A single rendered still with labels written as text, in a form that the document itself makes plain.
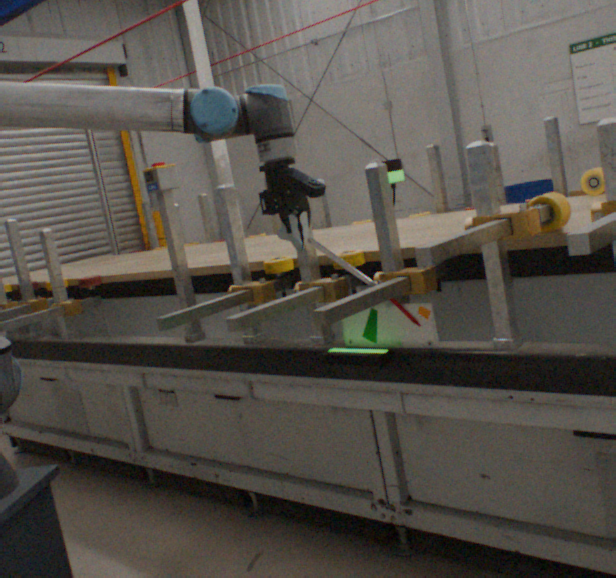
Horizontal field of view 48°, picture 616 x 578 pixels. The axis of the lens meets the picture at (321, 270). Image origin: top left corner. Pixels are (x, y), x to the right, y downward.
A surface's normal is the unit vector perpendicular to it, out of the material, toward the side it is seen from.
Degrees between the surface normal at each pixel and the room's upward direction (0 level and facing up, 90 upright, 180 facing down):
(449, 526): 90
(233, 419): 90
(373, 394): 90
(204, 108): 91
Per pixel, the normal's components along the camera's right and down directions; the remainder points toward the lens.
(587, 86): -0.60, 0.21
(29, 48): 0.78, -0.07
